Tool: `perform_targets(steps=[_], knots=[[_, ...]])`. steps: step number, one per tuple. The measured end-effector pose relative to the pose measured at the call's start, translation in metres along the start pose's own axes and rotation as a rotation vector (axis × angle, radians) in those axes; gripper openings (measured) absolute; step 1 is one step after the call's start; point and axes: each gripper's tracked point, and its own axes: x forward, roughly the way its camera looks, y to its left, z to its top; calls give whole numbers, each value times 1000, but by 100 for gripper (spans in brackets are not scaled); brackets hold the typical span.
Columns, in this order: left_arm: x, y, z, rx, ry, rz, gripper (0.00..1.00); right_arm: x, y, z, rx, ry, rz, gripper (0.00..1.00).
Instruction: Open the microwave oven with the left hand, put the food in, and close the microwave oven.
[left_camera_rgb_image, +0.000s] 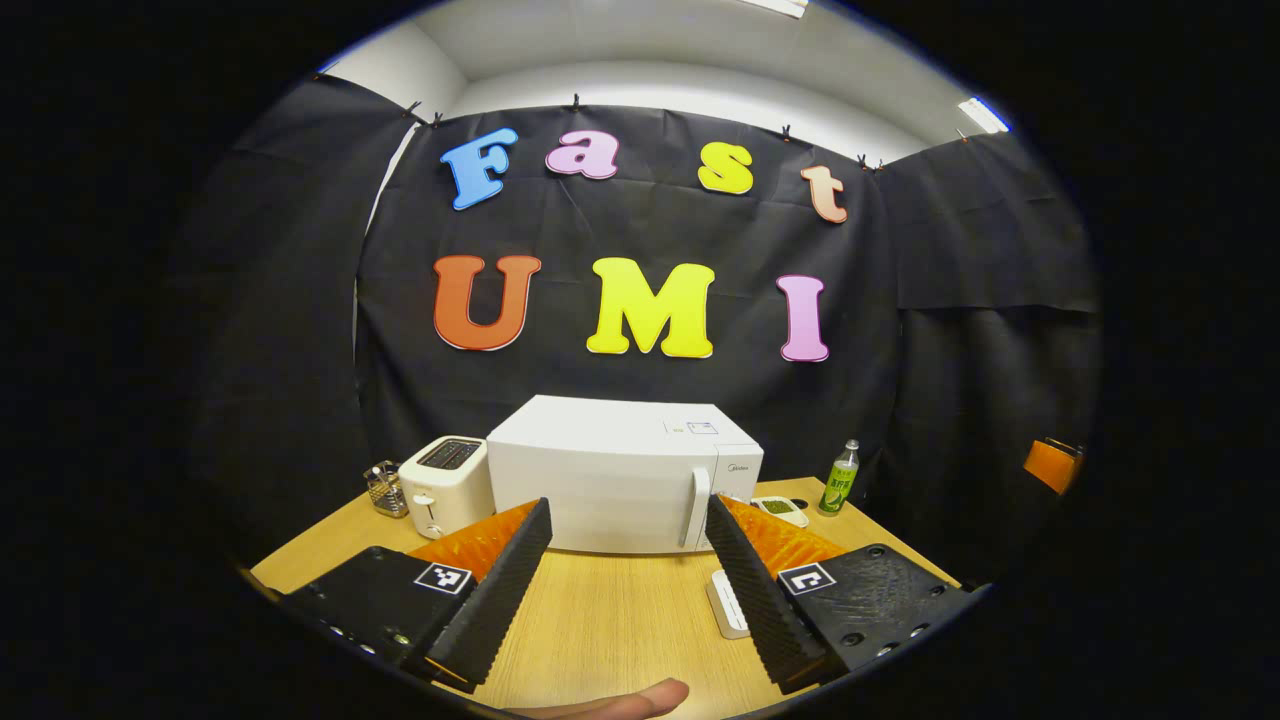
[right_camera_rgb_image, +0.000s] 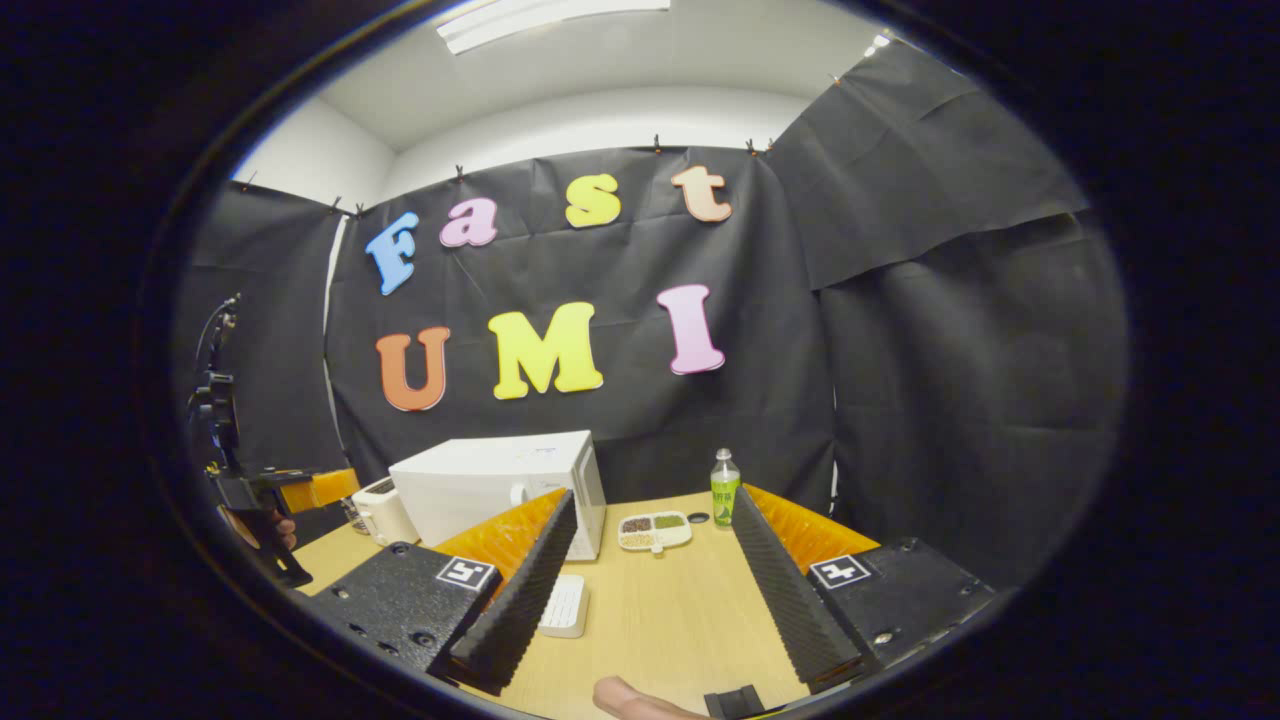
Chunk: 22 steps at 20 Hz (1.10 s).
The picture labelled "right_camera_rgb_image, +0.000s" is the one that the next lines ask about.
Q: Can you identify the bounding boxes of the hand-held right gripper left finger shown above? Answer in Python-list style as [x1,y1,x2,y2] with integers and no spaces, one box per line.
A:
[322,488,581,698]

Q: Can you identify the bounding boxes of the black backdrop cloth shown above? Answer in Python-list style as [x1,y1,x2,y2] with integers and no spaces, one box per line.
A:
[175,40,1131,591]

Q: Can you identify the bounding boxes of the white microwave oven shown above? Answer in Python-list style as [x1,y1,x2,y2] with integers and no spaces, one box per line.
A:
[388,430,608,563]

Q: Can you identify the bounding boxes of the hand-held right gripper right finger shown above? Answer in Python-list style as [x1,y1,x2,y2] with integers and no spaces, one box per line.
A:
[730,483,999,696]

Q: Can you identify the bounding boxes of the green label drink bottle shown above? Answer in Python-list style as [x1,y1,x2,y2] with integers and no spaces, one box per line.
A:
[710,448,742,529]

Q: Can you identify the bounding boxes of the white divided snack tray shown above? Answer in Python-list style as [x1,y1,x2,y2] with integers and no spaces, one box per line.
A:
[617,511,694,554]

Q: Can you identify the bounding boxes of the white toaster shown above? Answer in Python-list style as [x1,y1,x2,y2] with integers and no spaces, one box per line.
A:
[350,477,421,547]

